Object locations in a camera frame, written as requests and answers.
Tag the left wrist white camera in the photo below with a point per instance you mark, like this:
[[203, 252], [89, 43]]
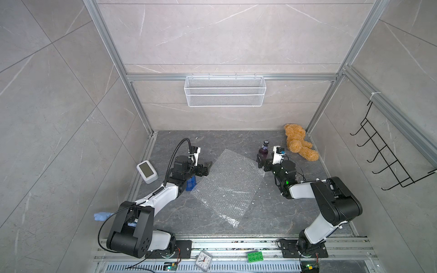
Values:
[[194, 155]]

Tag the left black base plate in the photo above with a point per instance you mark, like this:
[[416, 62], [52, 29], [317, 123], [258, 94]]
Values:
[[180, 249]]

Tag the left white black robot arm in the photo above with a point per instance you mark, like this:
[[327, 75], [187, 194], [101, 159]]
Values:
[[133, 232]]

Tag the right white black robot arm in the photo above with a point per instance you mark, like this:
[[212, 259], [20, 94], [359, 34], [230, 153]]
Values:
[[337, 204]]

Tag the tan teddy bear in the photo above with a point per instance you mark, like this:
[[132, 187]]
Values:
[[296, 142]]

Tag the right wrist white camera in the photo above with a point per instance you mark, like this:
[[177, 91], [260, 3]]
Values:
[[278, 154]]

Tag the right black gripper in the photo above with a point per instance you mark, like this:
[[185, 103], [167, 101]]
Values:
[[265, 161]]

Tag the white digital timer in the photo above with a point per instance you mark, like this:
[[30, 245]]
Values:
[[147, 172]]

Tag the small white analog clock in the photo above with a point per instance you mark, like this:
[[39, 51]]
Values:
[[204, 261]]

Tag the black wire hook rack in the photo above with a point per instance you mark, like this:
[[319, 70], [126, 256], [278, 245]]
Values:
[[383, 151]]

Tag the green toy brick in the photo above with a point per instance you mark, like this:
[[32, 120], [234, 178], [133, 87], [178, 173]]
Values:
[[255, 256]]

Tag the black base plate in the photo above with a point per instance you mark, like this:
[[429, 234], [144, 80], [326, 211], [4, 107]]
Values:
[[180, 249], [298, 248]]

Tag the wrist white camera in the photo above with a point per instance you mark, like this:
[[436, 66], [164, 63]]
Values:
[[194, 155], [278, 154]]

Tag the blue tape dispenser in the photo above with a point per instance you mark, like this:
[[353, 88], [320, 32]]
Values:
[[191, 183]]

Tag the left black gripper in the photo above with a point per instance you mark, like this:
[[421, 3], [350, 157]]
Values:
[[206, 169]]

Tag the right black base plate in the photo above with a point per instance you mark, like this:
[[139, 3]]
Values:
[[298, 248]]

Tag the purple glass wine bottle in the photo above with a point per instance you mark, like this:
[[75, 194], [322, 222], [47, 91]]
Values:
[[263, 151]]

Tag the clear bubble wrap sheet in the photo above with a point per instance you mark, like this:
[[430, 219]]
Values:
[[230, 187]]

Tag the aluminium frame post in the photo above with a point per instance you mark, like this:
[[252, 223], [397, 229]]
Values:
[[367, 27]]

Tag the white wire mesh basket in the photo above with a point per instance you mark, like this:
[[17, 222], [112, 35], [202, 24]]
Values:
[[225, 91]]

